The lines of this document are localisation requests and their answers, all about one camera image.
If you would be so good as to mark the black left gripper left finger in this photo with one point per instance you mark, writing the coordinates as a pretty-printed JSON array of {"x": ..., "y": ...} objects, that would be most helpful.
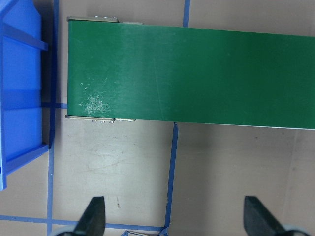
[{"x": 92, "y": 222}]

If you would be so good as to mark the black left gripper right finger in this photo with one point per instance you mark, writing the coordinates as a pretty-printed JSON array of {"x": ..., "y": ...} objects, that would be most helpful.
[{"x": 258, "y": 220}]

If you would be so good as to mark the green conveyor belt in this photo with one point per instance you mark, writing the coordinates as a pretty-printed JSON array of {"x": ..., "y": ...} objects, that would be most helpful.
[{"x": 134, "y": 71}]

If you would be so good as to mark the blue left bin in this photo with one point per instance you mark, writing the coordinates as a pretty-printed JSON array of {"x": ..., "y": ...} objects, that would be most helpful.
[{"x": 21, "y": 46}]

